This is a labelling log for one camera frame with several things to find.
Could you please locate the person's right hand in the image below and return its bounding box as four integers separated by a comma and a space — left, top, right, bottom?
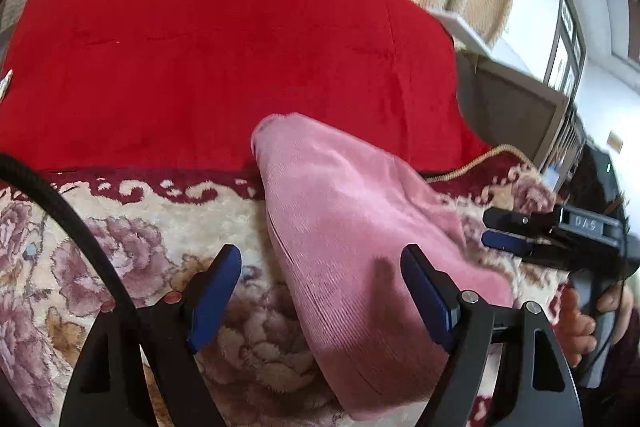
555, 284, 634, 367

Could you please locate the black cable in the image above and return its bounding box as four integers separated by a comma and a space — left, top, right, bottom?
0, 152, 151, 358

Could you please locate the wooden headboard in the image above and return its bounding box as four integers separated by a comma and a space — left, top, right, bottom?
456, 51, 570, 168

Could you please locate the white patterned folded cloth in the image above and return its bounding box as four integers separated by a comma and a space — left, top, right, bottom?
0, 70, 13, 103

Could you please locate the red quilt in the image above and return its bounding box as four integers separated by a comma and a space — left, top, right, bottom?
1, 0, 486, 172

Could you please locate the floral plush blanket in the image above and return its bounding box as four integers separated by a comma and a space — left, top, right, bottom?
0, 143, 572, 427

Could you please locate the pink corduroy jacket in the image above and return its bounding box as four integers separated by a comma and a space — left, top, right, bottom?
252, 114, 514, 421

